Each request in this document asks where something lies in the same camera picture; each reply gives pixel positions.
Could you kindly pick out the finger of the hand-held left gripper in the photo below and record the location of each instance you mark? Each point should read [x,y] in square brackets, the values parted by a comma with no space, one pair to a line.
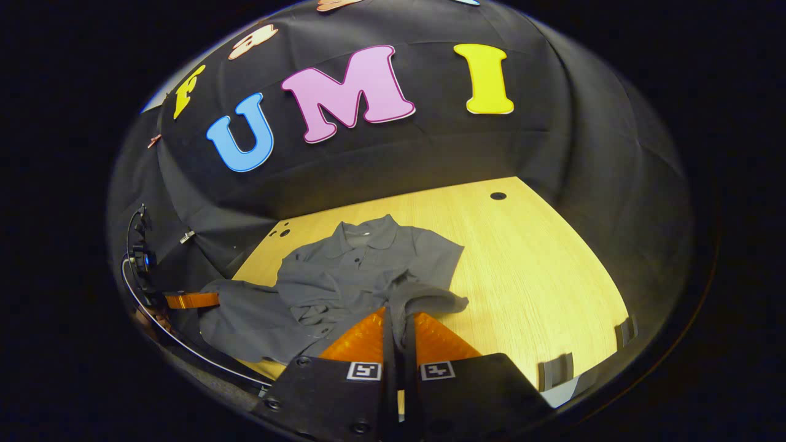
[193,300]

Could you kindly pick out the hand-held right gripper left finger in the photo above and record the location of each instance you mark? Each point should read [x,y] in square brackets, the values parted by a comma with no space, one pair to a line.
[389,393]

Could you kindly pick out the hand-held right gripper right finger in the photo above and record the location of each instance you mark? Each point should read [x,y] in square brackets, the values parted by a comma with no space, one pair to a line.
[410,393]

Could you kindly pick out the dark grey polo shirt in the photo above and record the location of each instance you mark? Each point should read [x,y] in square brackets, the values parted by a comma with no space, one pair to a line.
[344,270]

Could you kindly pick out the small white clip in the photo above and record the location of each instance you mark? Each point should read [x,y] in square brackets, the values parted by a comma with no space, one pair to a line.
[187,236]

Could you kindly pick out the small red clip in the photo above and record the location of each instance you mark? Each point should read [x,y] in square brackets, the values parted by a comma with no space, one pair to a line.
[153,140]

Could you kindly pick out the black backdrop cloth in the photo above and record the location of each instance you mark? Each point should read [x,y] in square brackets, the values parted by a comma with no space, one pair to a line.
[430,153]

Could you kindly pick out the black table edge bracket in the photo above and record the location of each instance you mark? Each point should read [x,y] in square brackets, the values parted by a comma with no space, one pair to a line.
[626,331]
[556,371]

